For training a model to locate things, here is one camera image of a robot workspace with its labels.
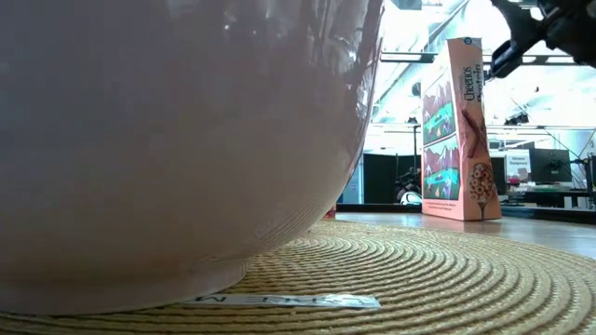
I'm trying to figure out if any round woven placemat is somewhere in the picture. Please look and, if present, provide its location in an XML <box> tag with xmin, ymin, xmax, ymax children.
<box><xmin>0</xmin><ymin>219</ymin><xmax>596</xmax><ymax>335</ymax></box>

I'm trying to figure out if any Cheerios cereal box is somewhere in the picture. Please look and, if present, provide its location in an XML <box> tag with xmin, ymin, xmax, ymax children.
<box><xmin>420</xmin><ymin>36</ymin><xmax>503</xmax><ymax>222</ymax></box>

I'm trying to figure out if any black rear table rail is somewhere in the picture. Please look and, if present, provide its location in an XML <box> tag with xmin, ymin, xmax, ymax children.
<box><xmin>335</xmin><ymin>203</ymin><xmax>596</xmax><ymax>224</ymax></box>

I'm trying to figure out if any white placemat label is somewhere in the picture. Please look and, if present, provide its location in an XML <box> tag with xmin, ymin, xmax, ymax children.
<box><xmin>183</xmin><ymin>293</ymin><xmax>382</xmax><ymax>310</ymax></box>

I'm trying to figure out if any white bowl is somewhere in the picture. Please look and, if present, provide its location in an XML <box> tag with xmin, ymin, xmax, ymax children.
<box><xmin>0</xmin><ymin>0</ymin><xmax>386</xmax><ymax>316</ymax></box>

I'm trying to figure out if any black background partition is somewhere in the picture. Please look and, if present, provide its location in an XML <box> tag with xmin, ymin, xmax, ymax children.
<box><xmin>362</xmin><ymin>153</ymin><xmax>420</xmax><ymax>205</ymax></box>

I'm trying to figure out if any white equipment sign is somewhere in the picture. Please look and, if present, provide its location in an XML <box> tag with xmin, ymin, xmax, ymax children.
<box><xmin>506</xmin><ymin>153</ymin><xmax>531</xmax><ymax>181</ymax></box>

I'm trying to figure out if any black background monitor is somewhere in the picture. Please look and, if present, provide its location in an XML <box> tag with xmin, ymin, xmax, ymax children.
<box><xmin>529</xmin><ymin>148</ymin><xmax>573</xmax><ymax>183</ymax></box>

